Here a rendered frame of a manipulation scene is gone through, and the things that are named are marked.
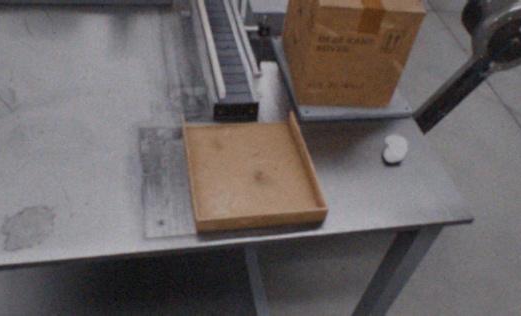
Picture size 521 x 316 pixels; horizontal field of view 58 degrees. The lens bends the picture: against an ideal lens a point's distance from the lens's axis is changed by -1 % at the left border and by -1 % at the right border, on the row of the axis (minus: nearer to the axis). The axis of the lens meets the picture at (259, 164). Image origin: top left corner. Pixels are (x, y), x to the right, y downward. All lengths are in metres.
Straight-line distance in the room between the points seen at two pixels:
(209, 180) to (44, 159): 0.35
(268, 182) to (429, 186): 0.37
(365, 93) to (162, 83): 0.51
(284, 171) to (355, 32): 0.34
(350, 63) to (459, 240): 1.28
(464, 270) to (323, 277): 0.60
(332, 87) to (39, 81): 0.71
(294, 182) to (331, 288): 0.92
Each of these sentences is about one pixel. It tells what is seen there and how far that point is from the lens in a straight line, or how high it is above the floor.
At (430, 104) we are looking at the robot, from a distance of 1.78.
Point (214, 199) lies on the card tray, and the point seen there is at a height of 0.83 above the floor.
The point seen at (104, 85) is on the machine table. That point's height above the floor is 0.83.
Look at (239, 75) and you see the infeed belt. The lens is 1.21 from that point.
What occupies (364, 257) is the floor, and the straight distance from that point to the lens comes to 2.01.
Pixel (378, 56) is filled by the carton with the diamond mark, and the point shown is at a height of 1.00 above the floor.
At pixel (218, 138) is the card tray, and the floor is 0.83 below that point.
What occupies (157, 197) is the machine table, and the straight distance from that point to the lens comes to 0.98.
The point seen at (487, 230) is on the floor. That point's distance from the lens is 2.36.
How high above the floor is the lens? 1.58
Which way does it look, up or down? 45 degrees down
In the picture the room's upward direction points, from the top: 10 degrees clockwise
